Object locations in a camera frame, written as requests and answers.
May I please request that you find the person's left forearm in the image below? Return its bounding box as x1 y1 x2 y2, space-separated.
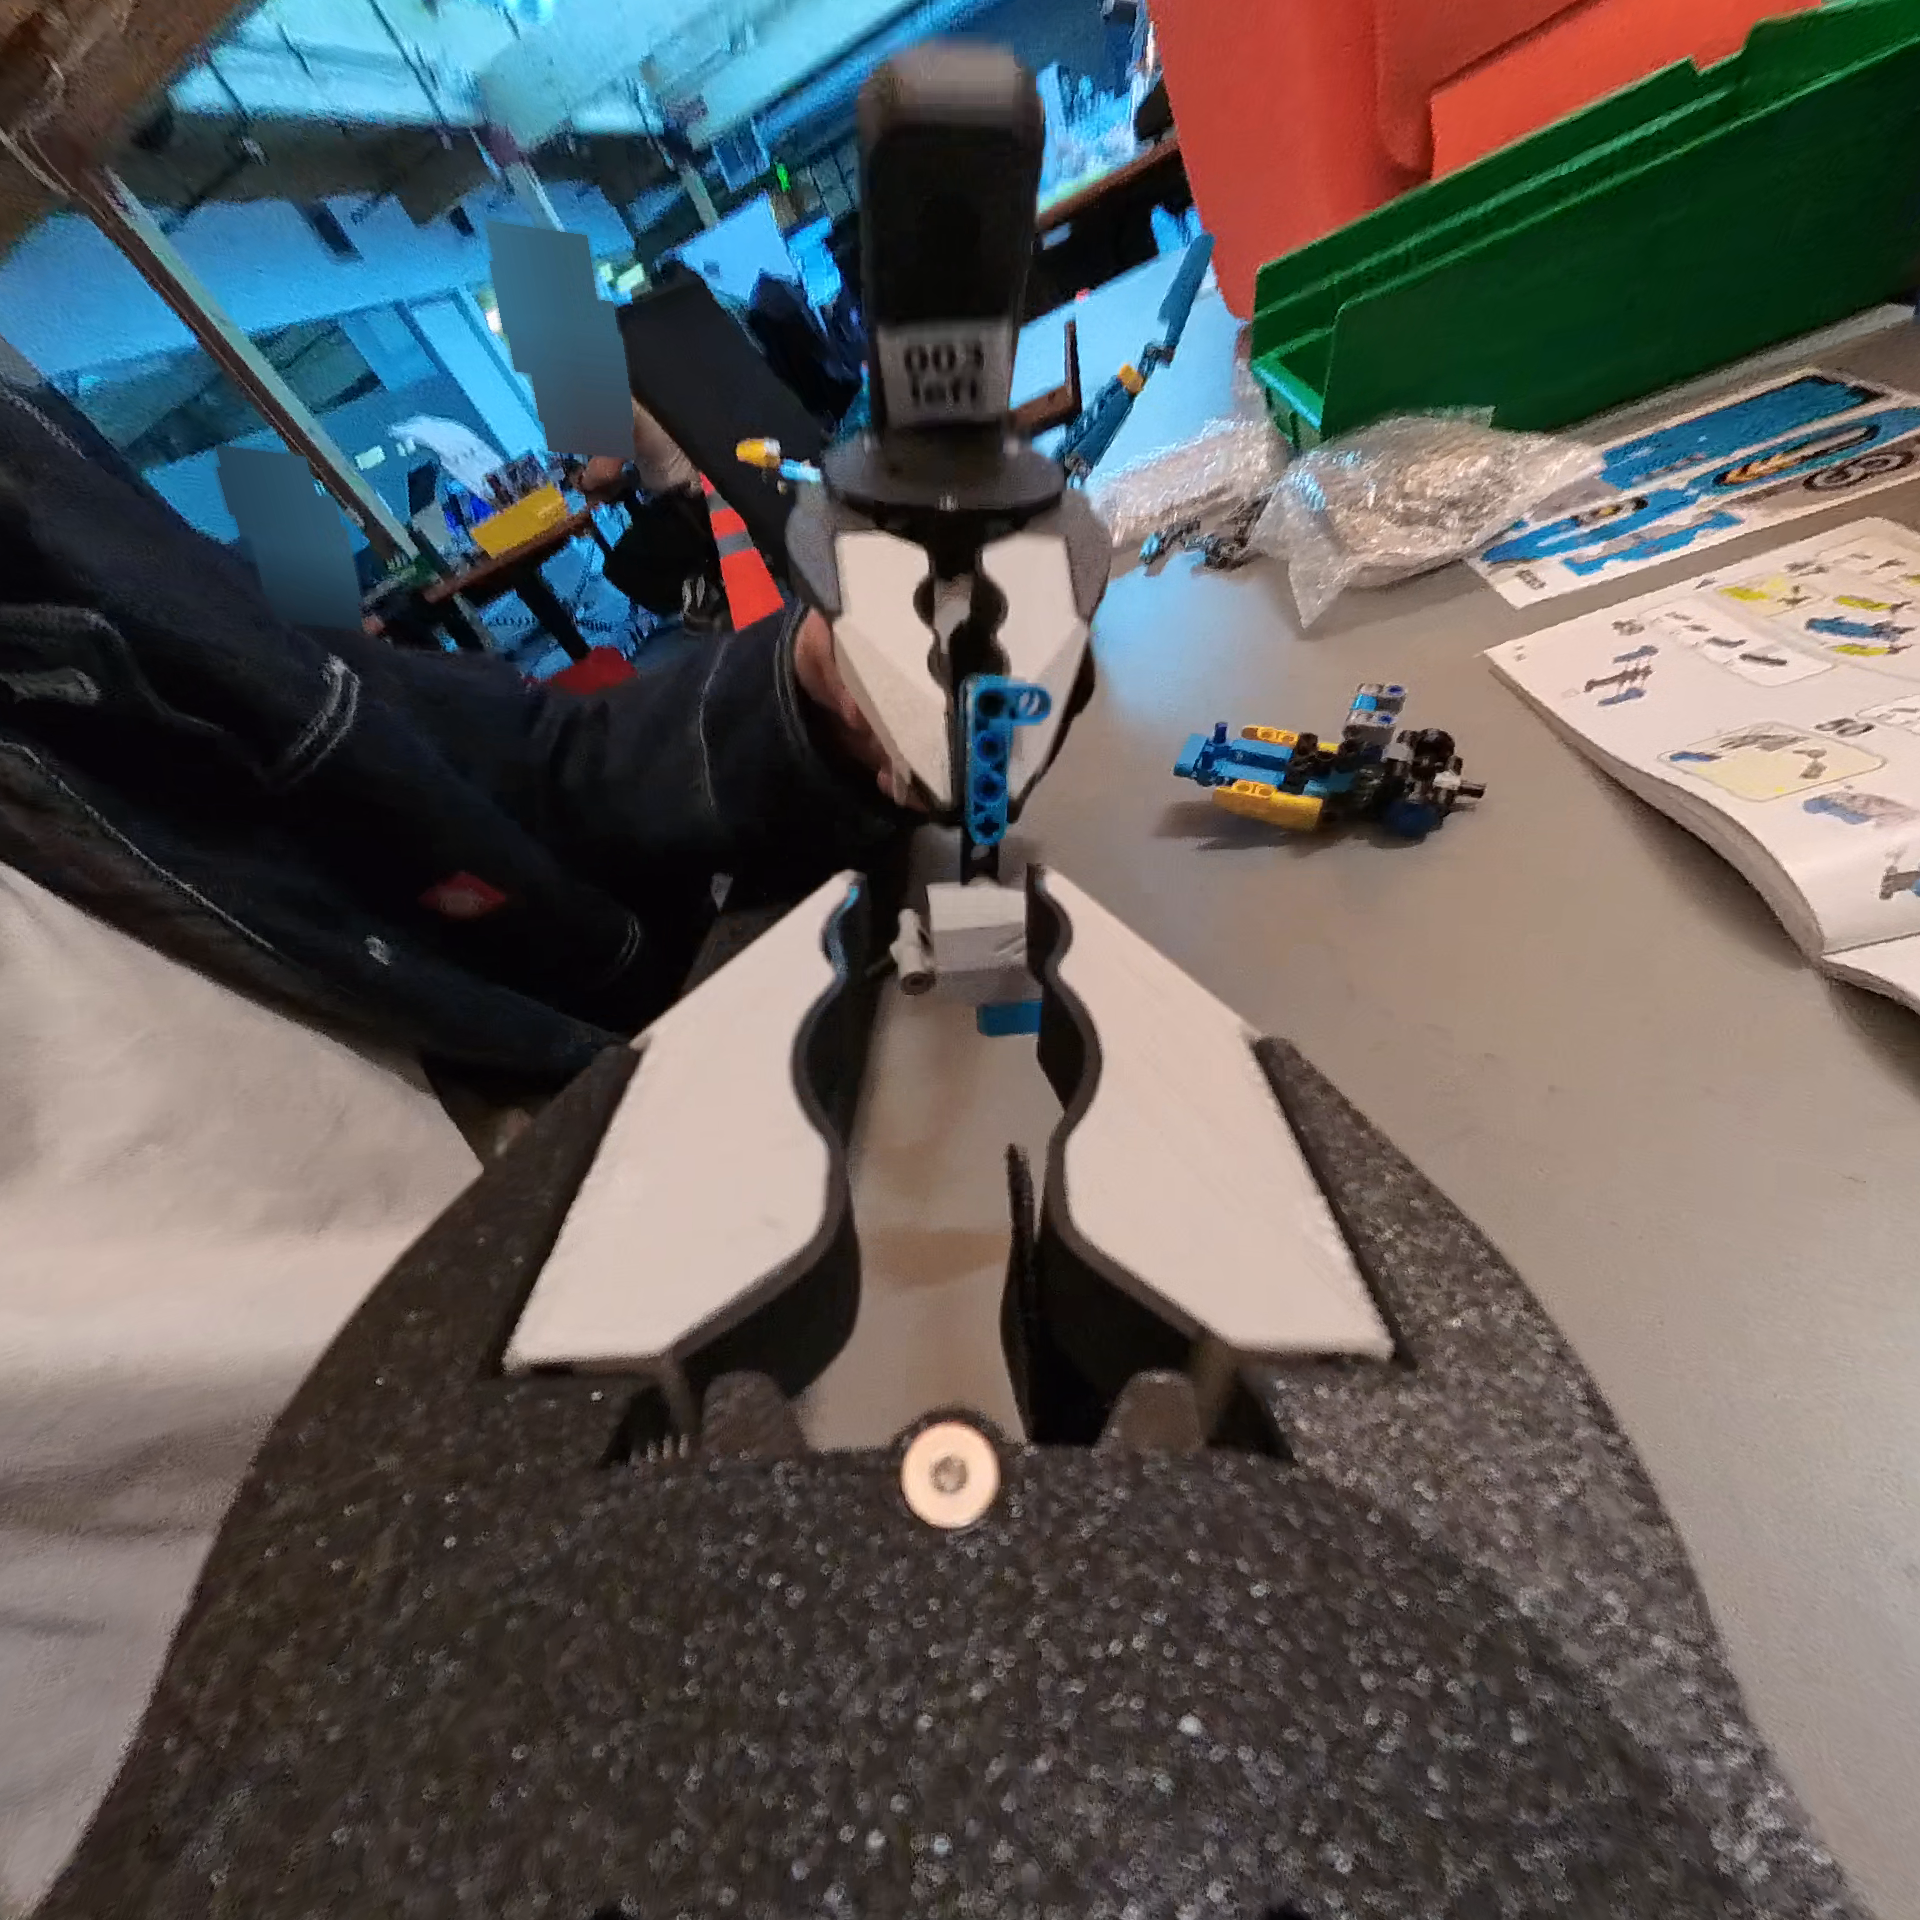
509 600 857 919

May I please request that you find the instruction booklet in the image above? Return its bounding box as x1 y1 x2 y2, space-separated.
1483 514 1920 1017

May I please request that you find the orange felt bag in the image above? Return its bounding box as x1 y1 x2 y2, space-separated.
1142 0 1920 328

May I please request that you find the dark denim jacket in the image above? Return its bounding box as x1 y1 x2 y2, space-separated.
0 384 720 1077

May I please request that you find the person's left hand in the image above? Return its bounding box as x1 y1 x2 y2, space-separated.
787 607 941 816

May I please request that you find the blue tracked toy robot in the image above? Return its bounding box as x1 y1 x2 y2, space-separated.
730 230 1222 574

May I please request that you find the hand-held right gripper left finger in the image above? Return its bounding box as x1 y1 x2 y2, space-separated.
498 870 875 1378

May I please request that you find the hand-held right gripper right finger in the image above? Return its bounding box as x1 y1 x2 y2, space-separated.
1010 866 1401 1368

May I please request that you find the small clear plastic bag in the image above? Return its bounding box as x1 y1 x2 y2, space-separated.
1085 425 1296 574

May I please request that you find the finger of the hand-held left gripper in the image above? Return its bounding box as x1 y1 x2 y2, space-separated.
965 515 1101 784
828 529 965 816

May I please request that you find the grey blue brick assembly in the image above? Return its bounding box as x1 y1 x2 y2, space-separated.
887 874 1049 1043

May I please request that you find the black office chair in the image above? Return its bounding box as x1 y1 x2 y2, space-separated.
613 269 842 521

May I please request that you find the green plastic bin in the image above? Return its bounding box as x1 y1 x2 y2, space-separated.
1248 0 1920 454

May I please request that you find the large clear plastic bag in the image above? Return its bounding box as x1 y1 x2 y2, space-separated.
1252 410 1611 634

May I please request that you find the person's white shirt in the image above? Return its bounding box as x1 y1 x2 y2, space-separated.
0 864 490 1915

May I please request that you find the grey desk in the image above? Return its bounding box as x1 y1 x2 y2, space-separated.
839 211 1920 1920

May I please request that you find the blue sticker sheet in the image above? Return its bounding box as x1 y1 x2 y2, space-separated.
1464 363 1920 611

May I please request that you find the orange traffic cone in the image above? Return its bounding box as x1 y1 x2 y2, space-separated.
702 499 794 626

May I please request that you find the blue yellow black brick assembly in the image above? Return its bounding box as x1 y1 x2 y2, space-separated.
1172 681 1488 846

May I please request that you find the blue angled brick beam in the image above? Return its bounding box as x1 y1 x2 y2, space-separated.
953 673 1054 891

